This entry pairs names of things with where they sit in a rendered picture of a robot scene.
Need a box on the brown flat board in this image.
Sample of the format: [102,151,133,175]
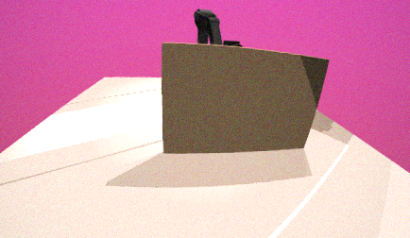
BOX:
[162,42,330,154]

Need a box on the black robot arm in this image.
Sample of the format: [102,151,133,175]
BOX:
[194,8,239,46]

